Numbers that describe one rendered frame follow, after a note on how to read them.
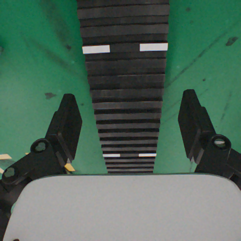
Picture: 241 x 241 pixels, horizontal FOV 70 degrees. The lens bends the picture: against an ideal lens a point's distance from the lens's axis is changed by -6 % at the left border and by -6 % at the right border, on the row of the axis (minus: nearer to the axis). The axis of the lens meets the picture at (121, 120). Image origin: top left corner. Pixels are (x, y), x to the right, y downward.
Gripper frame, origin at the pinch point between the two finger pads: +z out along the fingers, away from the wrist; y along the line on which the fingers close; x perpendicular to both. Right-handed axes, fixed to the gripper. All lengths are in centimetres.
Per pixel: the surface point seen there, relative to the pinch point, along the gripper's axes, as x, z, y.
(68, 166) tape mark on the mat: -14.0, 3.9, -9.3
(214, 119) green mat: -4.7, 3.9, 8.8
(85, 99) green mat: -1.5, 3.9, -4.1
